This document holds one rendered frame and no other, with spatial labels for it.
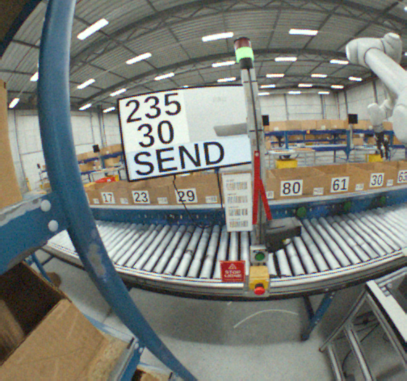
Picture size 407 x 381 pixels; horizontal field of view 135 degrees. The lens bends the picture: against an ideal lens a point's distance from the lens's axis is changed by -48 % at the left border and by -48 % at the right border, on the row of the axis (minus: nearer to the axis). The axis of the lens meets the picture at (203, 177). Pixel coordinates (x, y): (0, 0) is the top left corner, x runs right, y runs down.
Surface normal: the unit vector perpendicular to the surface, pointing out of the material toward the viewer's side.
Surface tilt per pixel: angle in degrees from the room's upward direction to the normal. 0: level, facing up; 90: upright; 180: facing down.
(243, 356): 0
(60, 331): 90
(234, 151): 86
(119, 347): 0
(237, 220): 90
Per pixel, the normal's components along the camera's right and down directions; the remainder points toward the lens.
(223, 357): -0.12, -0.96
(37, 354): 0.98, -0.07
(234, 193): -0.19, 0.26
